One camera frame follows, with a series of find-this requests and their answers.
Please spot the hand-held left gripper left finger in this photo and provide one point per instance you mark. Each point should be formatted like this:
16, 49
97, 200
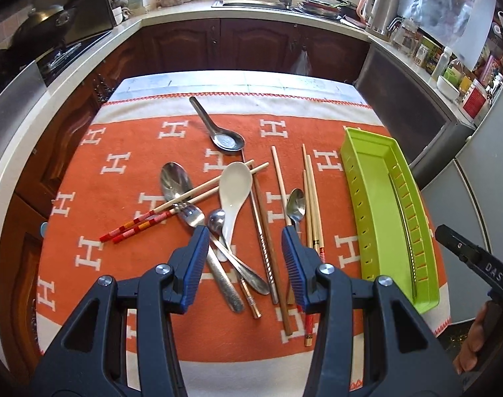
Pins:
195, 264

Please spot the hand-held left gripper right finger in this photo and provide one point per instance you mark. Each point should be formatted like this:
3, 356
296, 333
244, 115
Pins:
295, 260

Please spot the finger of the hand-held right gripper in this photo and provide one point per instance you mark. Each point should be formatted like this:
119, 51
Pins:
454, 242

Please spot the twisted steel chopstick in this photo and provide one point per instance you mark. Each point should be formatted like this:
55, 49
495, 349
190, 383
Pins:
408, 248
268, 264

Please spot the dark brown wooden chopstick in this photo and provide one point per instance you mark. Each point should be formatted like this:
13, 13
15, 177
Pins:
282, 297

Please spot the light wooden chopstick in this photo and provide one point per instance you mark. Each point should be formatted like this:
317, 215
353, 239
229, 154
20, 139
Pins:
281, 186
307, 215
314, 215
318, 215

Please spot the steel fork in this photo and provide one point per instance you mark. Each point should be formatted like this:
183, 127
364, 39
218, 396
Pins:
192, 217

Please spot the small round steel spoon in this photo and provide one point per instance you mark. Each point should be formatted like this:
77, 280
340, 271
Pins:
217, 219

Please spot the steel teaspoon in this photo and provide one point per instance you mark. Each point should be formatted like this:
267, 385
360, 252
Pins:
296, 206

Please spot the red patterned wooden chopstick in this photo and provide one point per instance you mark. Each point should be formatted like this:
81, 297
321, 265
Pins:
127, 226
143, 227

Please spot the large steel spoon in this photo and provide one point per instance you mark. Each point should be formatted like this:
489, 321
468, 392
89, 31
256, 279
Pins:
174, 182

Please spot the white ceramic spoon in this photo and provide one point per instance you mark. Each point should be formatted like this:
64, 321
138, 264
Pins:
234, 186

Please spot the green utensil tray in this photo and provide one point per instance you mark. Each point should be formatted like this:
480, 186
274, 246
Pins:
371, 198

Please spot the steel soup spoon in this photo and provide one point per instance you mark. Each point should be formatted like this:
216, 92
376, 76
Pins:
228, 140

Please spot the person's right hand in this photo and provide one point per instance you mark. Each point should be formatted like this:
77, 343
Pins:
472, 339

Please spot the grey refrigerator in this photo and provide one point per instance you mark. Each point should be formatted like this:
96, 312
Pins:
475, 182

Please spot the orange printed blanket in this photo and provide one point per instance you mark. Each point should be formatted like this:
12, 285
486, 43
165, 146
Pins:
131, 140

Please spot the red canister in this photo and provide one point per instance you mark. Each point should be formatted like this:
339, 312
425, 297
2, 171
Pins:
475, 101

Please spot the steel cabinet frosted doors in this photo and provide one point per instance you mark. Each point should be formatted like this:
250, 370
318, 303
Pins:
400, 99

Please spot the white bowl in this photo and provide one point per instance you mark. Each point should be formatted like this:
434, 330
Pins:
448, 87

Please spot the green label oil bottle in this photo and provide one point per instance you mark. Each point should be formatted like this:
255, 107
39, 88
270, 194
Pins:
454, 74

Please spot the white plastic bottle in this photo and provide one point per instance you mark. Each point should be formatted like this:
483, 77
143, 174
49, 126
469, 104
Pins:
441, 64

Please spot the light blue gridded table cover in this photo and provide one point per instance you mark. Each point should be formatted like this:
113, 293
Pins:
234, 82

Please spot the green box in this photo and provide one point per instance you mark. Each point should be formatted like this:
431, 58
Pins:
429, 56

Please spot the glass teapot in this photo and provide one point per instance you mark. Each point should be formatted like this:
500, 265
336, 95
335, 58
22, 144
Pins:
404, 37

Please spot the dark wooden base cabinets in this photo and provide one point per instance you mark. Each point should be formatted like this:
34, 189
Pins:
185, 45

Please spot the clear plastic sheet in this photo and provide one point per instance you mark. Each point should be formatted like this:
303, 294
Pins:
441, 4

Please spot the flat steel stove shield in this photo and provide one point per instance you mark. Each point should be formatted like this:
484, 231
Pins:
11, 111

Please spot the electric kettle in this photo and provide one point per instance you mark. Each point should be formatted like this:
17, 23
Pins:
379, 12

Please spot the gas stove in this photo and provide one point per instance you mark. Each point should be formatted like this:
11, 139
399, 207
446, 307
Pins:
65, 60

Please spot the white kitchen countertop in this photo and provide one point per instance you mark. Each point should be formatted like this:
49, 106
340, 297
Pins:
172, 14

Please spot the pile of dishes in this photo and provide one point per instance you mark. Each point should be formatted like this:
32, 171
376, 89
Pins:
321, 8

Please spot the steel sink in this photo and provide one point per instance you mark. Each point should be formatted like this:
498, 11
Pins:
251, 5

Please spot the stainless steel splash guard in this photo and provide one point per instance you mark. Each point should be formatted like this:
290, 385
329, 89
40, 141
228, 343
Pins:
96, 12

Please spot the black wok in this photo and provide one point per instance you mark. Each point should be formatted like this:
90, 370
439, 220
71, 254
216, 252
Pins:
40, 22

